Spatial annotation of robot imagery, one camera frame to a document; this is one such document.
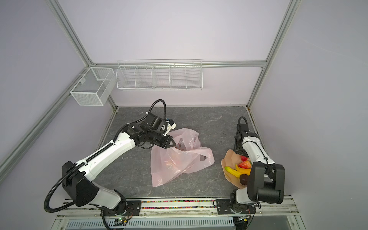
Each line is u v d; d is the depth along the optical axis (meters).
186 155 0.71
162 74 0.98
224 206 0.73
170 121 0.70
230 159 0.89
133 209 0.74
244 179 0.77
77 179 0.40
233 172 0.83
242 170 0.83
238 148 0.61
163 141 0.67
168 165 0.79
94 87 0.96
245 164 0.84
